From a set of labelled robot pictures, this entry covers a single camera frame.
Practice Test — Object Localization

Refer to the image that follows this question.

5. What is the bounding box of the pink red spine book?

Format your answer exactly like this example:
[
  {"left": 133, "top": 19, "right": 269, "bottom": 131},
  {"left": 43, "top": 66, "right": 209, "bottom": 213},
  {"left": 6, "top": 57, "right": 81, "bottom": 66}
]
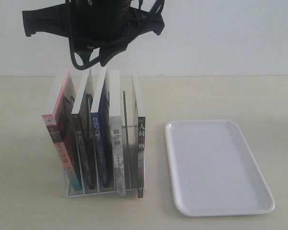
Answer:
[{"left": 42, "top": 68, "right": 83, "bottom": 191}]

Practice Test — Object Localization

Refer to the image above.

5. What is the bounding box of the blue spine book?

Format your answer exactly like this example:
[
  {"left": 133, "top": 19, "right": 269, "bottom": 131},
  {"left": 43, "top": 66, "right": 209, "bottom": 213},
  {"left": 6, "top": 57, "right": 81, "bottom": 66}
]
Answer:
[{"left": 91, "top": 67, "right": 109, "bottom": 188}]

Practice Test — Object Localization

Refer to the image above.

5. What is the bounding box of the white plastic tray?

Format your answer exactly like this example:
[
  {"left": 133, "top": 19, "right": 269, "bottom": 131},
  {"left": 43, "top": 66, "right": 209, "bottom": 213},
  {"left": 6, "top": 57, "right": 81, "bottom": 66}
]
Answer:
[{"left": 165, "top": 119, "right": 276, "bottom": 217}]

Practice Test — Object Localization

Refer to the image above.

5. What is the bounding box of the grey spine book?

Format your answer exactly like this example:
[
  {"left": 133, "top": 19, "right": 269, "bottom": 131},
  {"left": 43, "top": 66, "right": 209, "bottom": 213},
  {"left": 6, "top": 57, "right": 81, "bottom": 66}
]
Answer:
[{"left": 109, "top": 70, "right": 126, "bottom": 196}]

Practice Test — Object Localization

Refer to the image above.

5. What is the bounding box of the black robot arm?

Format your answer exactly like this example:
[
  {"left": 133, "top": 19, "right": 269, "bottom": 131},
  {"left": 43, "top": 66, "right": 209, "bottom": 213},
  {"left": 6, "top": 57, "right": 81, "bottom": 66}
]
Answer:
[{"left": 22, "top": 0, "right": 165, "bottom": 70}]

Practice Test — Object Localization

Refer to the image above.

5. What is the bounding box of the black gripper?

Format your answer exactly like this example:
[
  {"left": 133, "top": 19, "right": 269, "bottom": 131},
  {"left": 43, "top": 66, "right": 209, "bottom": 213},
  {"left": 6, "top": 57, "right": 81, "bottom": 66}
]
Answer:
[{"left": 22, "top": 6, "right": 165, "bottom": 67}]

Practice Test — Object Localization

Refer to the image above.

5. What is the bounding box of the black white spine book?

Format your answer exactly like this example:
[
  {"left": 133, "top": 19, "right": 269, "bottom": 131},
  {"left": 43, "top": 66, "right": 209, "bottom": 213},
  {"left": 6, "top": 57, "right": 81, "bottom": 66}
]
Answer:
[{"left": 132, "top": 70, "right": 146, "bottom": 198}]

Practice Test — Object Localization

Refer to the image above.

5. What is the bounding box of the clear acrylic book rack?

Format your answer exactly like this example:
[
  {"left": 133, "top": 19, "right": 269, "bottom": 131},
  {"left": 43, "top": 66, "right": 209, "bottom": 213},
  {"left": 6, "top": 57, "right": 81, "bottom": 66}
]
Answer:
[{"left": 66, "top": 71, "right": 137, "bottom": 197}]

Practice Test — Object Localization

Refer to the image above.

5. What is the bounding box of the black spine thin book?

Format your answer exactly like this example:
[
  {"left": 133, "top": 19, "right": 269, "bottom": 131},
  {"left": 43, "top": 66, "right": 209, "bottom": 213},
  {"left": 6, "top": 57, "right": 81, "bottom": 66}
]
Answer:
[{"left": 71, "top": 68, "right": 98, "bottom": 190}]

